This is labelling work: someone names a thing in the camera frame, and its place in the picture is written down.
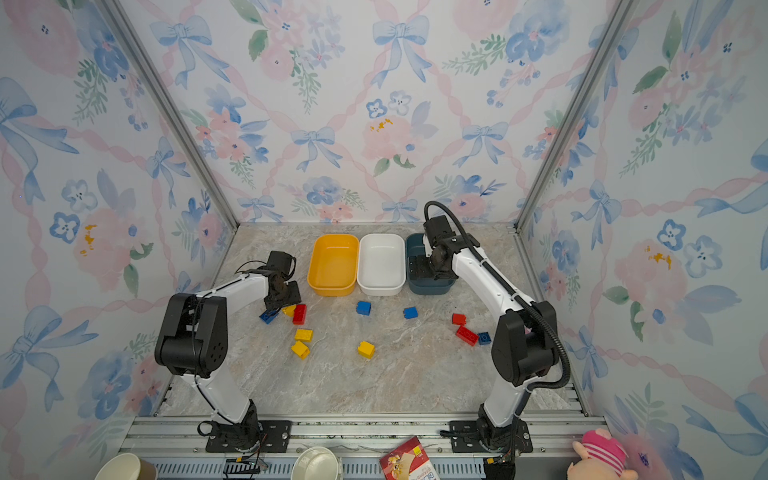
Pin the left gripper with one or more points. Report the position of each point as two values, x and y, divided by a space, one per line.
296 296

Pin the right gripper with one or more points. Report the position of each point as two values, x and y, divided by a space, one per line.
445 276

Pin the yellow round lego piece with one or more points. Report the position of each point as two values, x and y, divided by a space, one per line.
289 310

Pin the dark teal plastic bin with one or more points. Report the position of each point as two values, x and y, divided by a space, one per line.
420 279

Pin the blue lego brick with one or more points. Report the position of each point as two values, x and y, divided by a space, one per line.
363 308
410 313
268 316

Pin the yellow plastic bin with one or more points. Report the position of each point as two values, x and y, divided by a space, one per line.
334 264

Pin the white plastic bin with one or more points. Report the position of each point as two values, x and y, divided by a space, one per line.
381 264

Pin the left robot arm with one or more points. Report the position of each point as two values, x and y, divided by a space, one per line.
193 344

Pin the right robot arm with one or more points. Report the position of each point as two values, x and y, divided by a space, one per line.
526 350

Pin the red lego brick left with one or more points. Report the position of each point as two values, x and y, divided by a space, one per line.
299 314

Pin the yellow lego brick upper left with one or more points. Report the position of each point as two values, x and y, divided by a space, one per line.
303 335

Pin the yellow lego brick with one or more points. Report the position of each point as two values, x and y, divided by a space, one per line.
303 335
300 349
366 350

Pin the yellow lego brick lower left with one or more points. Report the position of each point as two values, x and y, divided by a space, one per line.
300 349

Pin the long red lego brick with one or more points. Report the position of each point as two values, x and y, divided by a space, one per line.
467 336

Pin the yellow lego brick centre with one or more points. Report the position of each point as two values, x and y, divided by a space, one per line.
366 350

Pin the white paper cup centre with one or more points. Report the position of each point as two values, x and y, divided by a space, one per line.
317 463

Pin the red snack box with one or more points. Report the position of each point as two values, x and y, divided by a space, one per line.
408 461

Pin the paper cup left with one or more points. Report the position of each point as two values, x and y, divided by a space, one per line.
127 466

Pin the pink plush toy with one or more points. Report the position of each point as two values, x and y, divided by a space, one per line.
601 456

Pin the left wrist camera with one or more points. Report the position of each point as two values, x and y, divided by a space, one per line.
282 263

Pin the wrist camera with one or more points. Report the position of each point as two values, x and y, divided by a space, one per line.
282 263
438 228

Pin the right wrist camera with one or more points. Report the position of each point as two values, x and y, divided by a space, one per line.
438 228

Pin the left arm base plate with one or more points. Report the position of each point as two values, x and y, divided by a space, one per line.
264 436

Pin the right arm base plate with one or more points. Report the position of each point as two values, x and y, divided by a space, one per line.
479 436

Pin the aluminium rail frame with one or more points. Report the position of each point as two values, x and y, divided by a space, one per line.
178 451

